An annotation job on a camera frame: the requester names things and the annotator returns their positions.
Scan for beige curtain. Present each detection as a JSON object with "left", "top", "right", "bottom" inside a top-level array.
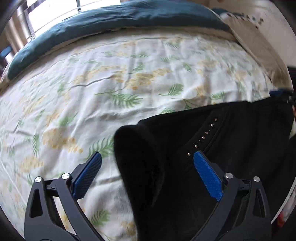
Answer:
[{"left": 4, "top": 11, "right": 27, "bottom": 53}]

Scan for beige pillow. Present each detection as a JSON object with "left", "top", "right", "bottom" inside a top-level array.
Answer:
[{"left": 220, "top": 12, "right": 293, "bottom": 90}]

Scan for dark teal blanket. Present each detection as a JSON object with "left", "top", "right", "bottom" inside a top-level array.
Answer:
[{"left": 4, "top": 1, "right": 230, "bottom": 80}]

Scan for black pants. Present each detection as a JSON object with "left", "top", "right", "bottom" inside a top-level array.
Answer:
[{"left": 114, "top": 98, "right": 295, "bottom": 240}]

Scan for cream carved headboard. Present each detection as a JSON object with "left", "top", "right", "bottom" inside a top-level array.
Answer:
[{"left": 209, "top": 1, "right": 295, "bottom": 67}]

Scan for floral white bed sheet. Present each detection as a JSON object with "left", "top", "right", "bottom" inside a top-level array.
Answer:
[{"left": 1, "top": 28, "right": 274, "bottom": 240}]

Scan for window with dark frame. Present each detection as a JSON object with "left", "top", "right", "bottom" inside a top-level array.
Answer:
[{"left": 16, "top": 0, "right": 121, "bottom": 41}]

